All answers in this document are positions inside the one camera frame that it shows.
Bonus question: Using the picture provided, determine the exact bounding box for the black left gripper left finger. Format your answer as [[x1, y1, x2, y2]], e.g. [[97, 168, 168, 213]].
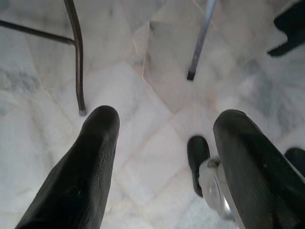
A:
[[14, 105, 121, 229]]

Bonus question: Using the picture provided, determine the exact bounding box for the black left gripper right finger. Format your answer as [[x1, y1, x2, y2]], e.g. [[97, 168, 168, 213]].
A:
[[213, 109, 305, 229]]

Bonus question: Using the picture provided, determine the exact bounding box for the black garment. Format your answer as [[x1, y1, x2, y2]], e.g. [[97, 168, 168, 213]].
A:
[[266, 1, 305, 57]]

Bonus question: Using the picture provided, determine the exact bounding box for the robot right leg black foot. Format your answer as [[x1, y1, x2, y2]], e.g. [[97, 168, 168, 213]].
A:
[[284, 147, 305, 178]]

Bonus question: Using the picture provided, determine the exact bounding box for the silver metal clothes rack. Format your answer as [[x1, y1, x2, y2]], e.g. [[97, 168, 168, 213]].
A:
[[186, 0, 218, 81]]

